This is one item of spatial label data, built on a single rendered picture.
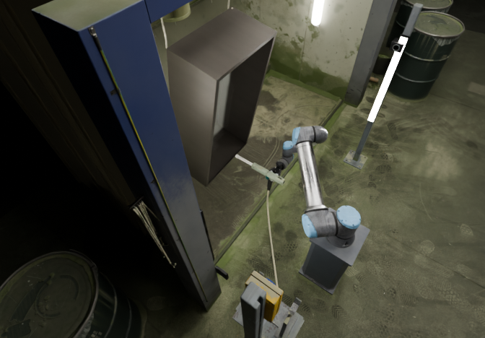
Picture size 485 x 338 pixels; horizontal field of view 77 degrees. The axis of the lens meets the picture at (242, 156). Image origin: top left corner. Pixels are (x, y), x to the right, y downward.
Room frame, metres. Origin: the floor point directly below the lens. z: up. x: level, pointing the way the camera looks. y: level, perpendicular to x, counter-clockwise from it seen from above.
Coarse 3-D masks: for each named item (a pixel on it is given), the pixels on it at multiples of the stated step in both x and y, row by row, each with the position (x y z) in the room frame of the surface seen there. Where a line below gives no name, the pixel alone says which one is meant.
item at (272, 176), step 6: (246, 162) 1.63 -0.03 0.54; (252, 168) 1.58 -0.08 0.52; (258, 168) 1.55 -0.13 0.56; (264, 168) 1.55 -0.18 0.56; (264, 174) 1.50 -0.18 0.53; (270, 174) 1.49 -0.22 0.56; (270, 180) 1.47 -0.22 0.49; (276, 180) 1.43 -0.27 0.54; (282, 180) 1.43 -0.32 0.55; (270, 186) 1.46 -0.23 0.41
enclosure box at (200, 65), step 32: (192, 32) 1.67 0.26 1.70; (224, 32) 1.71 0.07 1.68; (256, 32) 1.75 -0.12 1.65; (192, 64) 1.41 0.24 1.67; (224, 64) 1.43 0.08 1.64; (256, 64) 1.87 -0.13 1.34; (192, 96) 1.43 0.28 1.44; (224, 96) 2.06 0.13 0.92; (256, 96) 1.87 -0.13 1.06; (192, 128) 1.46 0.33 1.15; (224, 128) 2.08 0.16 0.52; (192, 160) 1.51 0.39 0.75; (224, 160) 1.72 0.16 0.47
